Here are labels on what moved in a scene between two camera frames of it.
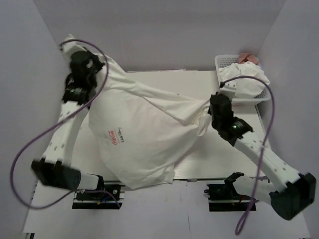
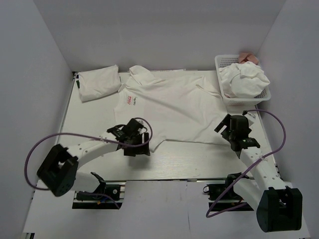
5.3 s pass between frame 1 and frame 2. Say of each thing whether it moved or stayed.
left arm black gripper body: moved
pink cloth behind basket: stayed
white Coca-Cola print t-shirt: moved
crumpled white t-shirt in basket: stayed
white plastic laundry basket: stayed
